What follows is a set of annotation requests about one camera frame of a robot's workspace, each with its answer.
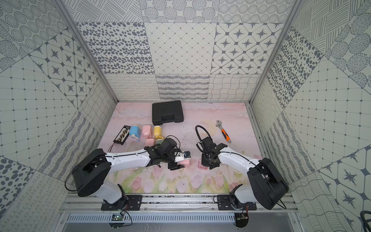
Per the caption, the pink pencil sharpener back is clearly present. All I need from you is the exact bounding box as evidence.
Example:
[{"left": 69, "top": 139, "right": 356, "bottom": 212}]
[{"left": 145, "top": 138, "right": 156, "bottom": 147}]

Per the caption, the pink pencil sharpener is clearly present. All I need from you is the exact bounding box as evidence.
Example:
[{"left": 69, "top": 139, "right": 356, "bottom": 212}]
[
  {"left": 142, "top": 125, "right": 152, "bottom": 139},
  {"left": 145, "top": 138, "right": 156, "bottom": 147},
  {"left": 178, "top": 159, "right": 191, "bottom": 168}
]

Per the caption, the yellow pencil sharpener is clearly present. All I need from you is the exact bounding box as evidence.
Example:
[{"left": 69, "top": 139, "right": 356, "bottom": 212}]
[{"left": 154, "top": 125, "right": 164, "bottom": 140}]

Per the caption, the pink pencil sharpener front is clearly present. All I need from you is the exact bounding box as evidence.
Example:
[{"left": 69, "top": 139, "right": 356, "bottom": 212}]
[{"left": 142, "top": 125, "right": 152, "bottom": 139}]

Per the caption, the blue pencil sharpener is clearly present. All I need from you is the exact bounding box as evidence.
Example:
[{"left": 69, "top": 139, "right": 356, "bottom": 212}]
[{"left": 129, "top": 125, "right": 142, "bottom": 142}]

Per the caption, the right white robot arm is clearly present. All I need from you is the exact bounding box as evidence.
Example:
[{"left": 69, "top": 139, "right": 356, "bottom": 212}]
[{"left": 196, "top": 137, "right": 289, "bottom": 210}]

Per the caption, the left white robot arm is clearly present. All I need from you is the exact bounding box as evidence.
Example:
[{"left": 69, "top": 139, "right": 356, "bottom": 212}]
[{"left": 71, "top": 138, "right": 190, "bottom": 205}]

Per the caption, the black plastic tool case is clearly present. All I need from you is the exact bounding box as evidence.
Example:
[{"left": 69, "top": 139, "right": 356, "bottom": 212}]
[{"left": 152, "top": 100, "right": 184, "bottom": 126}]

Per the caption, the black charging board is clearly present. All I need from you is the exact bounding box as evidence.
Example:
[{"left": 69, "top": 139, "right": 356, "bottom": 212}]
[{"left": 113, "top": 125, "right": 131, "bottom": 145}]

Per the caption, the orange handled adjustable wrench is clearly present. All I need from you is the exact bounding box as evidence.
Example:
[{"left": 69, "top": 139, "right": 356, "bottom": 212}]
[{"left": 216, "top": 120, "right": 231, "bottom": 143}]

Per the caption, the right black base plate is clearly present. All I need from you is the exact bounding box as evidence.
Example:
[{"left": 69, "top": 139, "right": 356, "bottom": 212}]
[{"left": 213, "top": 195, "right": 257, "bottom": 211}]

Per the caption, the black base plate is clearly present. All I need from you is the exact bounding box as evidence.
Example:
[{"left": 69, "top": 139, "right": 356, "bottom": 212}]
[
  {"left": 101, "top": 195, "right": 143, "bottom": 211},
  {"left": 213, "top": 195, "right": 257, "bottom": 211}
]

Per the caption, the aluminium mounting rail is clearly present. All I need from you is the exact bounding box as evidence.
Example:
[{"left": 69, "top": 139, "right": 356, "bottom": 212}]
[{"left": 61, "top": 193, "right": 298, "bottom": 225}]

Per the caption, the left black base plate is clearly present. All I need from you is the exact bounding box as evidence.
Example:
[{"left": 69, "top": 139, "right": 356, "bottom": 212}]
[{"left": 101, "top": 195, "right": 143, "bottom": 211}]

